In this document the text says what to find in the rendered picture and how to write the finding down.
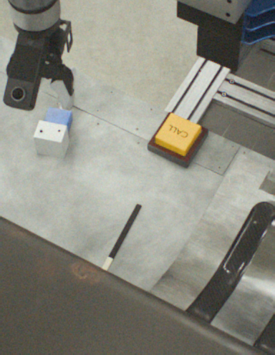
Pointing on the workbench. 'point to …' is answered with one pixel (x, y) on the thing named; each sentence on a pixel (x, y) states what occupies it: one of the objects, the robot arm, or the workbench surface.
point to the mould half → (223, 210)
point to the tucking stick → (122, 237)
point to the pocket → (268, 183)
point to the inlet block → (54, 132)
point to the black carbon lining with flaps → (255, 222)
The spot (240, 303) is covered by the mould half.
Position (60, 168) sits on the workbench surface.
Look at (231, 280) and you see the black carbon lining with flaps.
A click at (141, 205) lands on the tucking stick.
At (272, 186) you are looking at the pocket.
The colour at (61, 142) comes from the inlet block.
